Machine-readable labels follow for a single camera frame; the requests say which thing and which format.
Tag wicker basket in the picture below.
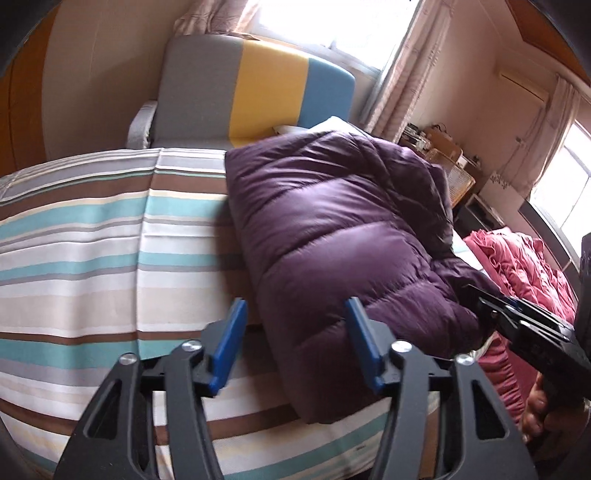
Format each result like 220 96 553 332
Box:
444 164 477 209

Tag striped bed sheet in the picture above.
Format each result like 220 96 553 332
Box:
0 147 439 480

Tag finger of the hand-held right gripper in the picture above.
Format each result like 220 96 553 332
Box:
479 299 519 343
461 284 574 336

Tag sheer side curtain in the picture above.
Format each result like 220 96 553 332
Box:
502 76 583 195

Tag brown cardboard box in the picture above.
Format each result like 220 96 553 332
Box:
425 128 464 160

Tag purple puffer jacket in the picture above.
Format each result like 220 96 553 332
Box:
225 130 504 424

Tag bright window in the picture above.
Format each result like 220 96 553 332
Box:
245 0 426 71

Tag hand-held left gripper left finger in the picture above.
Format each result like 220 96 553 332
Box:
55 298 249 480

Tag cluttered desk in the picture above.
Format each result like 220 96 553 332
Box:
401 122 486 177

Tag wooden wardrobe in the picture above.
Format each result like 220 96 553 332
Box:
0 9 62 178

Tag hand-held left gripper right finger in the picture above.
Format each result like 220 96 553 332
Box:
344 296 539 480

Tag wall air conditioner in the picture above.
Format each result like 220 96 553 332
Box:
495 68 551 103

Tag side window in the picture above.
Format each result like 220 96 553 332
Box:
530 119 591 241

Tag grey padded bed rail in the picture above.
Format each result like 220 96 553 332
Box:
127 102 160 150

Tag person's right hand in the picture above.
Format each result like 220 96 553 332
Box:
523 373 591 446

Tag pink quilt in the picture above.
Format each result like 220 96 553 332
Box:
463 226 579 426

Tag white side table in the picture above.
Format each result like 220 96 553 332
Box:
463 193 505 232

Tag white printed pillow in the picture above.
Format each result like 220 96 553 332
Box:
308 116 370 137

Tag beige patterned curtain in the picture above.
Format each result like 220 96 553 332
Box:
174 0 259 36
360 0 459 145

